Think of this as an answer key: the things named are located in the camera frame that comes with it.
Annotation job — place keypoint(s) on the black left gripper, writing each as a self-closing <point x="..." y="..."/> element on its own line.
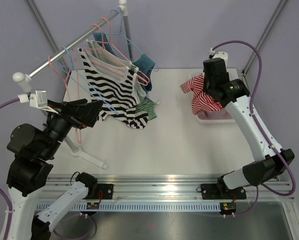
<point x="87" y="115"/>

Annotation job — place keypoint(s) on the pink hanger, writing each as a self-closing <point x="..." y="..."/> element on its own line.
<point x="109" y="57"/>
<point x="65" y="81"/>
<point x="144" y="80"/>

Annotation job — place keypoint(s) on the black white striped tank top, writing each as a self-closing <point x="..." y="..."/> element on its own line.
<point x="116" y="87"/>

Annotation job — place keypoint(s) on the red white striped tank top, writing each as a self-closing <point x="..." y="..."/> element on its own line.
<point x="201" y="101"/>

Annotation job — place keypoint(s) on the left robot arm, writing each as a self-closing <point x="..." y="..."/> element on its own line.
<point x="33" y="148"/>

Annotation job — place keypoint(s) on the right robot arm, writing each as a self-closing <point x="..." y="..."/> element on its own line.
<point x="270" y="158"/>

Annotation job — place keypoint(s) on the green white striped tank top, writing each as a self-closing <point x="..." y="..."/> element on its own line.
<point x="145" y="104"/>

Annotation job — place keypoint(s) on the pink hanger under teal top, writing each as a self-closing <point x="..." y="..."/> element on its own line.
<point x="144" y="80"/>

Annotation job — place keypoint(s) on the teal tank top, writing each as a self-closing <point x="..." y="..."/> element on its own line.
<point x="144" y="67"/>

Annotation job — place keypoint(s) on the silver clothes rack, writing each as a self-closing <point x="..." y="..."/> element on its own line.
<point x="23" y="80"/>

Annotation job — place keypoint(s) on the white plastic basket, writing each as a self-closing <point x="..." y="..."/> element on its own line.
<point x="216" y="116"/>

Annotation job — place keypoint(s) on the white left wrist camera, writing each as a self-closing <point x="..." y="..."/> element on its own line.
<point x="36" y="99"/>

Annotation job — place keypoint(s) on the blue wire hanger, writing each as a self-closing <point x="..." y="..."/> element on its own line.
<point x="125" y="32"/>

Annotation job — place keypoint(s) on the perforated cable duct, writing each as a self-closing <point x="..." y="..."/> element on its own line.
<point x="149" y="207"/>

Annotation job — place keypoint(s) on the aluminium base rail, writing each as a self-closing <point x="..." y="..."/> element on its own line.
<point x="162" y="188"/>

